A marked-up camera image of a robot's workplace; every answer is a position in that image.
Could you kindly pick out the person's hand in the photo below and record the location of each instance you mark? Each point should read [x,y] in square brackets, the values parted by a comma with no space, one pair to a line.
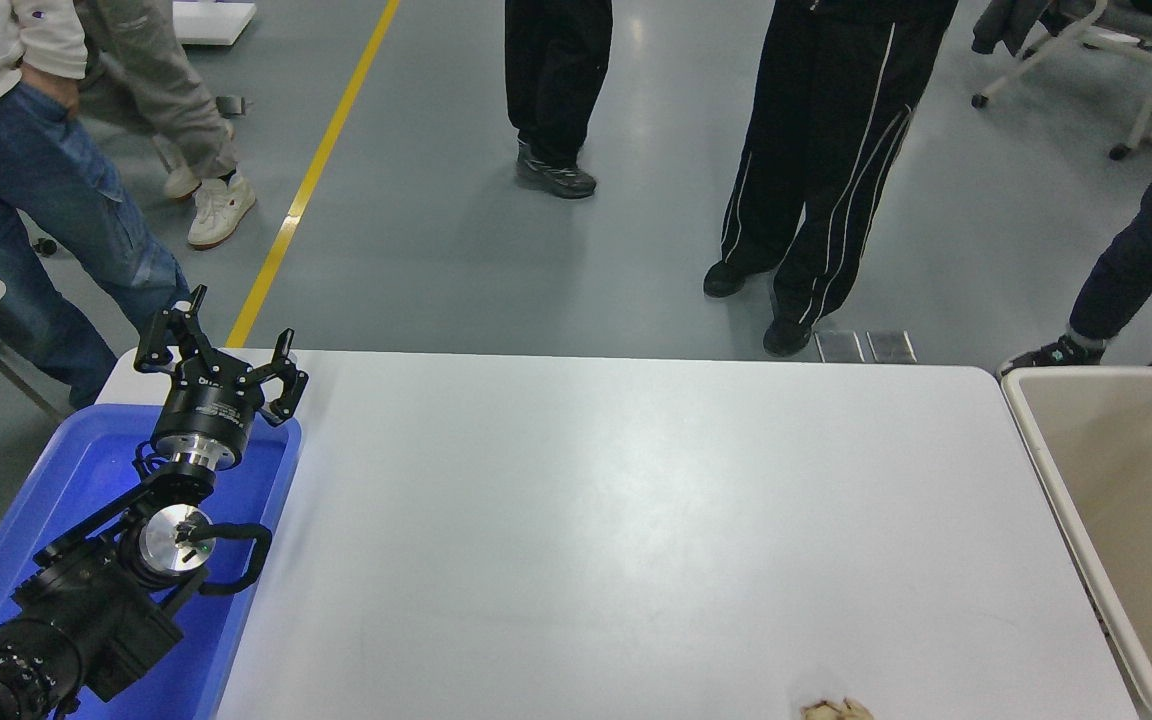
[58,92]

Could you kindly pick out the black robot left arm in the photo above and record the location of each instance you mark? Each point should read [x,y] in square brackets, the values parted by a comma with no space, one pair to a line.
[86,610]

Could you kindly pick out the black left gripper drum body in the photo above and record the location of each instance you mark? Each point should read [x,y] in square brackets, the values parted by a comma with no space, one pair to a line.
[208,410]

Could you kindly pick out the grey foot pedal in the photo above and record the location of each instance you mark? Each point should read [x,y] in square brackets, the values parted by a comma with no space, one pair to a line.
[234,105]

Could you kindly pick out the dark jacket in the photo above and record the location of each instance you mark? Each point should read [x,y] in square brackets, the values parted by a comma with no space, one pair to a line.
[1011,25]

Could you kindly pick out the white wheeled chair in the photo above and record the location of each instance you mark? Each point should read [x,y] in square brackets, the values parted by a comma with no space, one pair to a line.
[1116,35]

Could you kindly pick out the crumpled tan paper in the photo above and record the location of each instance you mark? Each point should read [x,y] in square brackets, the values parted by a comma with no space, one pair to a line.
[836,711]

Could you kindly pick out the blue plastic tray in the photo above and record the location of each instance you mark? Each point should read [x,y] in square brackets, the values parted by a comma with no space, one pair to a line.
[86,470]

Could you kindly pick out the large pale dustbin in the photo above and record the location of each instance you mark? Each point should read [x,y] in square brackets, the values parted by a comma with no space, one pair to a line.
[1136,500]

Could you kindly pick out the black chair caster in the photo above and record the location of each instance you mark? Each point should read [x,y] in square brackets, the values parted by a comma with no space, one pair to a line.
[46,245]

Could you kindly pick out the metal floor plate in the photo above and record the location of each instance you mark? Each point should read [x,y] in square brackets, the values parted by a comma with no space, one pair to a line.
[891,347]
[840,347]

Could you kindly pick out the white flat floor board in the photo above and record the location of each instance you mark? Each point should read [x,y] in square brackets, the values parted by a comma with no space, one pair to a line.
[216,20]

